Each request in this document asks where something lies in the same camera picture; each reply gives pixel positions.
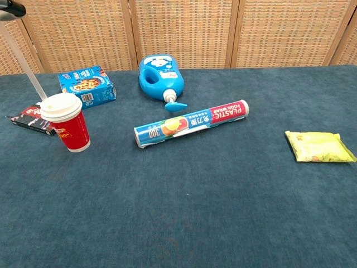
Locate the blue table cloth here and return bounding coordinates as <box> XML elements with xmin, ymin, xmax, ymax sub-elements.
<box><xmin>0</xmin><ymin>64</ymin><xmax>357</xmax><ymax>268</ymax></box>

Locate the red paper cup white lid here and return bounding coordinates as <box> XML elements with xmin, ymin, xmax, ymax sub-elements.
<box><xmin>40</xmin><ymin>92</ymin><xmax>91</xmax><ymax>153</ymax></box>

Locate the transparent plastic straw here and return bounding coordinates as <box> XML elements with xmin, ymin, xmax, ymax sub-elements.
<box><xmin>0</xmin><ymin>21</ymin><xmax>49</xmax><ymax>102</ymax></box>

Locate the woven folding screen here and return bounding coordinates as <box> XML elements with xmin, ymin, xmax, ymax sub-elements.
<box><xmin>0</xmin><ymin>0</ymin><xmax>357</xmax><ymax>75</ymax></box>

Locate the black and red flat box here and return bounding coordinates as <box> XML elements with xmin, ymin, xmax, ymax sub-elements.
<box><xmin>4</xmin><ymin>102</ymin><xmax>57</xmax><ymax>137</ymax></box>

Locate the yellow snack packet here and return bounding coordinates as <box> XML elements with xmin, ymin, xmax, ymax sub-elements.
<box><xmin>284</xmin><ymin>130</ymin><xmax>357</xmax><ymax>163</ymax></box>

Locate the plastic food wrap box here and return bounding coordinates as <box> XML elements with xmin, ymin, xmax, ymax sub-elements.
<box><xmin>133</xmin><ymin>99</ymin><xmax>250</xmax><ymax>150</ymax></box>

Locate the blue pump bottle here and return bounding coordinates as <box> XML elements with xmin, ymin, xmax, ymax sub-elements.
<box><xmin>138</xmin><ymin>54</ymin><xmax>189</xmax><ymax>113</ymax></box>

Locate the blue snack box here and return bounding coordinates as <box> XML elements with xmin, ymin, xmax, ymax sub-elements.
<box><xmin>57</xmin><ymin>65</ymin><xmax>117</xmax><ymax>110</ymax></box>

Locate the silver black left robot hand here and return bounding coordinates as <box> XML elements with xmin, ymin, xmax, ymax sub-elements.
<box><xmin>0</xmin><ymin>0</ymin><xmax>27</xmax><ymax>22</ymax></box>

